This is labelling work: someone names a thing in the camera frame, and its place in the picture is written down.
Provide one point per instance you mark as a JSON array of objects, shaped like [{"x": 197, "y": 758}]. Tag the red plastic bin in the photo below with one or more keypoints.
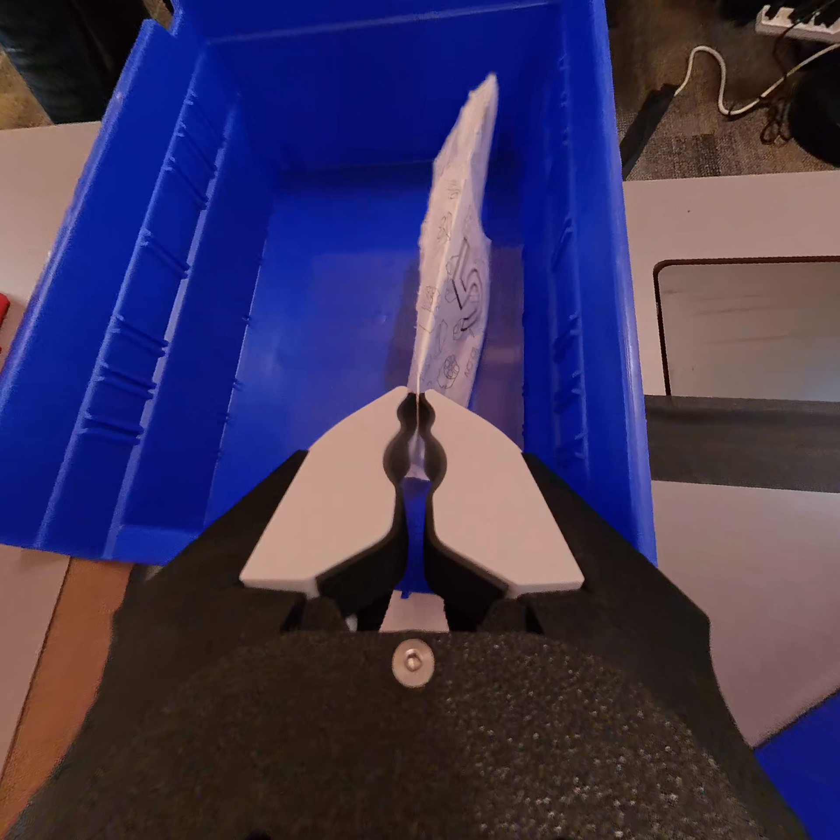
[{"x": 3, "y": 318}]

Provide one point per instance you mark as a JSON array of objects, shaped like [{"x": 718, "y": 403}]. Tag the white paper bag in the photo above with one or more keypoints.
[{"x": 459, "y": 197}]

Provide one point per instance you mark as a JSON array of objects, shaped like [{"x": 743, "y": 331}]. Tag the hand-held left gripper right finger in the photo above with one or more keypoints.
[{"x": 499, "y": 518}]

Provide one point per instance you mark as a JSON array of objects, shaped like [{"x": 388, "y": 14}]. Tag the blue plastic bin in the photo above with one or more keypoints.
[
  {"x": 328, "y": 131},
  {"x": 800, "y": 774}
]

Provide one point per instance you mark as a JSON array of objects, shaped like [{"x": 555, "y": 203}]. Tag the white power strip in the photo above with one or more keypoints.
[{"x": 797, "y": 19}]

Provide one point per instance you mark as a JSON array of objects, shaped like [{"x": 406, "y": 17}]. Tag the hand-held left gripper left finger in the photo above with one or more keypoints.
[{"x": 328, "y": 512}]

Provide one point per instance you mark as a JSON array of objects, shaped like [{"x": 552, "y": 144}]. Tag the wooden workbench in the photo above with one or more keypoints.
[{"x": 72, "y": 656}]

